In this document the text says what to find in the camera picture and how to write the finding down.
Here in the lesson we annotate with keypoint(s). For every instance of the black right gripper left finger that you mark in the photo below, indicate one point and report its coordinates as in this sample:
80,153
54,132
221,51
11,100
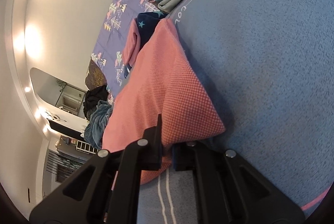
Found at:
106,188

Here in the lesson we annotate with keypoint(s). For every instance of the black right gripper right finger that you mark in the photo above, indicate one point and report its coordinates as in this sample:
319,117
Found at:
230,190

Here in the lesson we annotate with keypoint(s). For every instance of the pink knitted cloth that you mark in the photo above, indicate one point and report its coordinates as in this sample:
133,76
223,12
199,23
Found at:
162,84

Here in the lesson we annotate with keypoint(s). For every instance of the black clothing pile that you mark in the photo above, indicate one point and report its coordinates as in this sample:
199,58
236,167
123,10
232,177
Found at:
92,97

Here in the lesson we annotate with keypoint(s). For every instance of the teal fleece blanket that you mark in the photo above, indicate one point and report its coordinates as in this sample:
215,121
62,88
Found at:
98,121

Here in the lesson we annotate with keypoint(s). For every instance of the brown patterned cushion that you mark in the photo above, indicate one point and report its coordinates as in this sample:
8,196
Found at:
94,76

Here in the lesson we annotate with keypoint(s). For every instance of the blue striped blanket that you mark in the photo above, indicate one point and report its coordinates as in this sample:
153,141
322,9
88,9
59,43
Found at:
267,66

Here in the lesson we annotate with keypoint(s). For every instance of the navy star folded garment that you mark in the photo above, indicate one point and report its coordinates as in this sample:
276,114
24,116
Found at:
141,29

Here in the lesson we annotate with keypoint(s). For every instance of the purple tree-pattern bedsheet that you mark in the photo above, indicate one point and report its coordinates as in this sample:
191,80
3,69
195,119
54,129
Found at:
107,53

